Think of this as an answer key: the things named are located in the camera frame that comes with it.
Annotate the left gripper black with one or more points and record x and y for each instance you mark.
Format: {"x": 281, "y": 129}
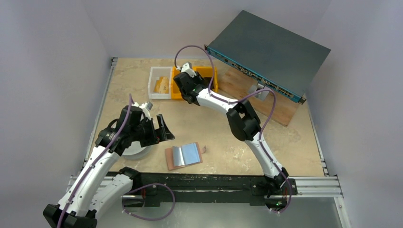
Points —
{"x": 157, "y": 135}

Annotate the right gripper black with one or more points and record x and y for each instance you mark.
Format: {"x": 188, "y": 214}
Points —
{"x": 181, "y": 80}

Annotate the brown leather card holder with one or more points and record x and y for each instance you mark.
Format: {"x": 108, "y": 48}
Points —
{"x": 169, "y": 157}

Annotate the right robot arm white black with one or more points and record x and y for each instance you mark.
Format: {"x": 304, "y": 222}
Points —
{"x": 243, "y": 121}

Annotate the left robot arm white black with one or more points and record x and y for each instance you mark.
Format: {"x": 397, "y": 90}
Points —
{"x": 83, "y": 204}

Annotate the gold cards in white bin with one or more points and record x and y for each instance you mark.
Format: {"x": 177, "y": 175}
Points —
{"x": 162, "y": 85}

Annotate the middle yellow plastic bin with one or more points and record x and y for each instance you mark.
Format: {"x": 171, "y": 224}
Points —
{"x": 175, "y": 92}

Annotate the yellow plastic bin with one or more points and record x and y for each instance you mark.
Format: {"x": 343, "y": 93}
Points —
{"x": 206, "y": 74}
{"x": 175, "y": 92}

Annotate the right yellow plastic bin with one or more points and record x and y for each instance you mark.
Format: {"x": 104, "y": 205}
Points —
{"x": 206, "y": 74}

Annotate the white tape roll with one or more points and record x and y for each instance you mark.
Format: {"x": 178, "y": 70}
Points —
{"x": 136, "y": 151}

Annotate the white plastic bin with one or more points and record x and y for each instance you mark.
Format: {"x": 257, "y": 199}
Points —
{"x": 155, "y": 73}

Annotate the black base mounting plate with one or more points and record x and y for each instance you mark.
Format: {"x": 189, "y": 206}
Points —
{"x": 151, "y": 189}

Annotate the plywood board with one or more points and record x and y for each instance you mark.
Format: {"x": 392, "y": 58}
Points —
{"x": 237, "y": 86}

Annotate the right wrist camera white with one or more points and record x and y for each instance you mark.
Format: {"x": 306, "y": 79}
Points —
{"x": 187, "y": 68}

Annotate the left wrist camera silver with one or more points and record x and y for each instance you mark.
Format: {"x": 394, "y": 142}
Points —
{"x": 146, "y": 107}

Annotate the metal mounting bracket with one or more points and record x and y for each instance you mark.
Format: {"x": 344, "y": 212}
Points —
{"x": 259, "y": 91}

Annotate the blue grey network switch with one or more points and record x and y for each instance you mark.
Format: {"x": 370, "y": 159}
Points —
{"x": 274, "y": 56}

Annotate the aluminium frame rail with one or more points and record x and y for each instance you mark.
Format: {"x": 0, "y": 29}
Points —
{"x": 318, "y": 187}

